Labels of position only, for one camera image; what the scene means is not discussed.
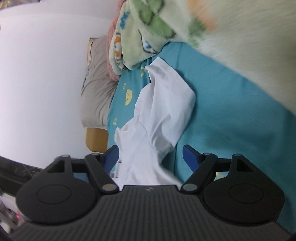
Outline light grey printed t-shirt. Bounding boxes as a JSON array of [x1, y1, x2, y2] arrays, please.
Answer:
[[113, 57, 196, 189]]

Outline teal patterned bed sheet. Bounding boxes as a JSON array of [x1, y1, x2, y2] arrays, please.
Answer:
[[106, 41, 296, 232]]

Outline pink fluffy blanket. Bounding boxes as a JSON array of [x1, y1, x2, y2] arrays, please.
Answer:
[[106, 0, 125, 81]]

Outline green cartoon fleece blanket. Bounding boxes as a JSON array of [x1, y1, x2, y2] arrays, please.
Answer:
[[113, 1, 295, 112]]

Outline grey pillow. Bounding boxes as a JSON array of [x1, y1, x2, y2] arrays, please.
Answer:
[[80, 36, 117, 129]]

